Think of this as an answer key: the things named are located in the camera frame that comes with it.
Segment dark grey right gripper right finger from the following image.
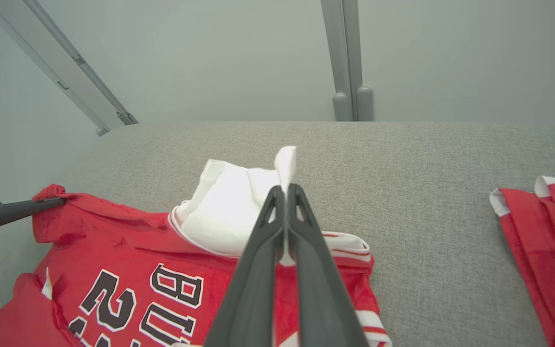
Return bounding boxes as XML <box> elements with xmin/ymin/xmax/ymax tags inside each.
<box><xmin>286</xmin><ymin>184</ymin><xmax>369</xmax><ymax>347</ymax></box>

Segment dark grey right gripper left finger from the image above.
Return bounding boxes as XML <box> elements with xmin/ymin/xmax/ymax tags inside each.
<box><xmin>203</xmin><ymin>185</ymin><xmax>287</xmax><ymax>347</ymax></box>

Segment red white jersey shirt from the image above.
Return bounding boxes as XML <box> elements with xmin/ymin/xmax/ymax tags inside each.
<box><xmin>0</xmin><ymin>146</ymin><xmax>393</xmax><ymax>347</ymax></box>

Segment red shorts with white trim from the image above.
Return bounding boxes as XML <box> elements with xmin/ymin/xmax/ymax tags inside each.
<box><xmin>489</xmin><ymin>175</ymin><xmax>555</xmax><ymax>347</ymax></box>

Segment grey partition frame with latches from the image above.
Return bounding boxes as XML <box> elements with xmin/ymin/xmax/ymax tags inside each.
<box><xmin>0</xmin><ymin>0</ymin><xmax>139</xmax><ymax>137</ymax></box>

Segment grey rounded partition post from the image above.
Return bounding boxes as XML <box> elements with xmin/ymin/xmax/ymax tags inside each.
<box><xmin>357</xmin><ymin>85</ymin><xmax>374</xmax><ymax>122</ymax></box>
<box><xmin>332</xmin><ymin>92</ymin><xmax>351</xmax><ymax>122</ymax></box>

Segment grey upright partition frame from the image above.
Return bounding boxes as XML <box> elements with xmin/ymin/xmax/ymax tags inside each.
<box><xmin>320</xmin><ymin>0</ymin><xmax>363</xmax><ymax>122</ymax></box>

